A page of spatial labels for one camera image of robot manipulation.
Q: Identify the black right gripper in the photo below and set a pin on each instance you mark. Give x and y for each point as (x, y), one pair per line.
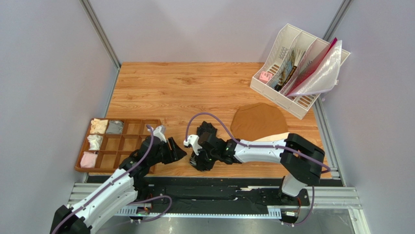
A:
(203, 150)

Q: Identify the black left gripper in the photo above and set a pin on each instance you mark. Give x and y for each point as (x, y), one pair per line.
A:
(175, 154)

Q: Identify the black striped underwear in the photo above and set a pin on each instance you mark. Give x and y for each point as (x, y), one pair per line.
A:
(206, 129)

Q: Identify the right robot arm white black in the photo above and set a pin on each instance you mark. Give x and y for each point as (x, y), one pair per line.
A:
(302, 159)

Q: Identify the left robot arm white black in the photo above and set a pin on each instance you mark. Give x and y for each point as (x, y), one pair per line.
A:
(124, 186)

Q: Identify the orange ribbed underwear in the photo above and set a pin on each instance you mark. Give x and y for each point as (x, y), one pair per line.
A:
(255, 121)

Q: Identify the grey rolled underwear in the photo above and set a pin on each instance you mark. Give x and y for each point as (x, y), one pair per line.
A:
(115, 127)

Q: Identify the white rolled underwear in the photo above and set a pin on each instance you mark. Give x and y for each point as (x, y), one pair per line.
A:
(95, 142)

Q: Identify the cream rolled underwear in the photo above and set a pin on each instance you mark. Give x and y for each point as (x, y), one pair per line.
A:
(98, 126)

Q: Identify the pink rolled underwear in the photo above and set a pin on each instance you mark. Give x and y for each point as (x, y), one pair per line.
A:
(88, 160)

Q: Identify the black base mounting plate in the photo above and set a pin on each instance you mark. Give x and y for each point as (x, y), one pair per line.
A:
(218, 196)

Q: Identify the wooden compartment tray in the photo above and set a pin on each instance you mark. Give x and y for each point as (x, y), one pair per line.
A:
(115, 148)

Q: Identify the pink sticky note pad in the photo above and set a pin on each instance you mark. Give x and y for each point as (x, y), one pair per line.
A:
(265, 77)

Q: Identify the illustrated booklet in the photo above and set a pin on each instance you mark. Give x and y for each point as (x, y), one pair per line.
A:
(286, 69)

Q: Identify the white plastic file rack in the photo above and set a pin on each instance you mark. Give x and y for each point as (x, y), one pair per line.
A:
(288, 37)

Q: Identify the clear bubble plastic folder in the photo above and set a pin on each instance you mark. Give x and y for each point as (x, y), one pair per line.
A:
(325, 77)

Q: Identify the red plastic folder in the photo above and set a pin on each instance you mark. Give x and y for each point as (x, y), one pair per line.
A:
(309, 63)

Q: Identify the aluminium rail frame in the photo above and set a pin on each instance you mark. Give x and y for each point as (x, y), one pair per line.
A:
(330, 194)

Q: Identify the left aluminium corner post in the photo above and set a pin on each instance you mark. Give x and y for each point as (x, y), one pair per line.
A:
(93, 17)

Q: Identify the aluminium corner post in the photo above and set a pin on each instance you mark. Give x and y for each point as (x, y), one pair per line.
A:
(338, 17)
(93, 17)

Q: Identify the right aluminium corner post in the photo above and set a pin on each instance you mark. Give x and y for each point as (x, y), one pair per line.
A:
(338, 17)

